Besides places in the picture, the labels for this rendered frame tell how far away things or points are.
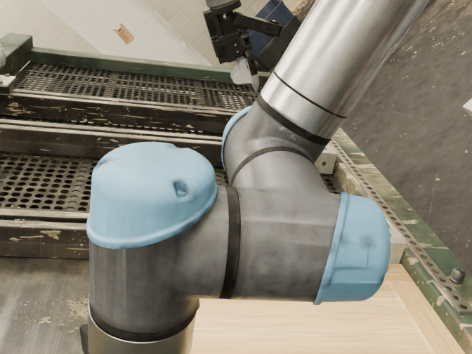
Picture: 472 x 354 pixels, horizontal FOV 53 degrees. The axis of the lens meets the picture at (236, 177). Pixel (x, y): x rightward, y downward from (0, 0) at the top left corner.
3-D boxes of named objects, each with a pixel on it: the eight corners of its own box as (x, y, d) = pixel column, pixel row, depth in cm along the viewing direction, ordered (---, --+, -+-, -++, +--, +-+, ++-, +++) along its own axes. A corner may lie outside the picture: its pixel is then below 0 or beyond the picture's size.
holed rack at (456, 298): (473, 314, 87) (475, 311, 87) (459, 313, 86) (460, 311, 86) (279, 73, 231) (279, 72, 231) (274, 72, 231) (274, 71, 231)
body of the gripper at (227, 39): (217, 60, 112) (201, 9, 107) (251, 48, 112) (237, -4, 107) (220, 67, 105) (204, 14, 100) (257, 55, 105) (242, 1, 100)
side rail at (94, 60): (270, 99, 229) (274, 76, 224) (30, 75, 208) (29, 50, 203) (267, 93, 235) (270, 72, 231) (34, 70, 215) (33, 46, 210)
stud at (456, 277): (463, 285, 95) (468, 274, 93) (452, 285, 94) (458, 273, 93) (456, 277, 97) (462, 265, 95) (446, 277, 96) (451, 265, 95)
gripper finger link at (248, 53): (248, 72, 111) (237, 36, 107) (255, 70, 111) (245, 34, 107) (251, 78, 107) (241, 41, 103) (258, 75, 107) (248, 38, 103)
